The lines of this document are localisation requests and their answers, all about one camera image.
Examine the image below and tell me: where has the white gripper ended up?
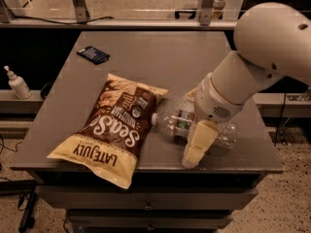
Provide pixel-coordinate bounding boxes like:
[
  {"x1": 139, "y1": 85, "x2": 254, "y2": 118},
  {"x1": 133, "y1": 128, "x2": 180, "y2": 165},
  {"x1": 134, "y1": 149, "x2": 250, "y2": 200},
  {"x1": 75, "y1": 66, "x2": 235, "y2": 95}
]
[{"x1": 182, "y1": 73, "x2": 243, "y2": 169}]

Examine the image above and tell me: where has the clear plastic water bottle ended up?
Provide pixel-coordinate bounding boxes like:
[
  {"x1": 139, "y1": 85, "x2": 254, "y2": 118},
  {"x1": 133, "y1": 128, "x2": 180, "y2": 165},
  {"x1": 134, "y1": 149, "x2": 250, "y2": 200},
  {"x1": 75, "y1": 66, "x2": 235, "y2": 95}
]
[{"x1": 152, "y1": 109, "x2": 238, "y2": 149}]

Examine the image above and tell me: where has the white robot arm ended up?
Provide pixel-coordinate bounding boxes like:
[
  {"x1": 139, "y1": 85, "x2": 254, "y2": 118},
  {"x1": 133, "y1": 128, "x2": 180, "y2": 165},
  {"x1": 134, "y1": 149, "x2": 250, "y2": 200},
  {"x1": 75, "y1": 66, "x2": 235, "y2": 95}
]
[{"x1": 182, "y1": 2, "x2": 311, "y2": 169}]

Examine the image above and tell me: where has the brown Late July chip bag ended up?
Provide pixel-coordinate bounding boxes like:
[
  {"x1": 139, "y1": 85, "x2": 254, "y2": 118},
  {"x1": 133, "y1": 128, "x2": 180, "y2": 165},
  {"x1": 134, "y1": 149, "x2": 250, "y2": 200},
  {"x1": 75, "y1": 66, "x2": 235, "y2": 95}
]
[{"x1": 49, "y1": 74, "x2": 167, "y2": 189}]

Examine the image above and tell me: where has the white pump dispenser bottle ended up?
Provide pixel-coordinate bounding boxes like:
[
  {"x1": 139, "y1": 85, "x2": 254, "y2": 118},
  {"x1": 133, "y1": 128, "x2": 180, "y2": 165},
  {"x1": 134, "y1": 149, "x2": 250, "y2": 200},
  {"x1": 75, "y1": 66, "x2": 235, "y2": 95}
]
[{"x1": 4, "y1": 65, "x2": 31, "y2": 100}]

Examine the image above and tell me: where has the grey drawer cabinet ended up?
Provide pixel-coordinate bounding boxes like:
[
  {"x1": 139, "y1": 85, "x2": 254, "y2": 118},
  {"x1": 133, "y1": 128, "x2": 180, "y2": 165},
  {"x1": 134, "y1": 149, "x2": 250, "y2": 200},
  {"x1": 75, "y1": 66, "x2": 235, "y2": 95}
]
[{"x1": 35, "y1": 174, "x2": 260, "y2": 233}]

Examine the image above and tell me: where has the small dark blue packet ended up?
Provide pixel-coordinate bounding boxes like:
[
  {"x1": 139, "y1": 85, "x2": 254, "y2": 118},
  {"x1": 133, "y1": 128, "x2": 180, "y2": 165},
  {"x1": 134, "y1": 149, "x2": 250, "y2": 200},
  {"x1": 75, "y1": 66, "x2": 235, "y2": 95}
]
[{"x1": 77, "y1": 46, "x2": 110, "y2": 65}]

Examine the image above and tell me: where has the black power strip on floor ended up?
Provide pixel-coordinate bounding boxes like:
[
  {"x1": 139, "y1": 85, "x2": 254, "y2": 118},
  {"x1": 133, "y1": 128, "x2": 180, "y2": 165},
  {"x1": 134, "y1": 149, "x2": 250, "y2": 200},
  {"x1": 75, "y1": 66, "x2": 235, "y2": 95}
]
[{"x1": 18, "y1": 185, "x2": 37, "y2": 233}]

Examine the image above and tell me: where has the black cable on ledge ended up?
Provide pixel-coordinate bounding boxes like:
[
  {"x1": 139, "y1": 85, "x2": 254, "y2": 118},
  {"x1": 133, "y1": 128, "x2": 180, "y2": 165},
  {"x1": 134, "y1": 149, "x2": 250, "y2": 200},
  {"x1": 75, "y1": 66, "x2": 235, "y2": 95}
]
[{"x1": 6, "y1": 7, "x2": 115, "y2": 26}]

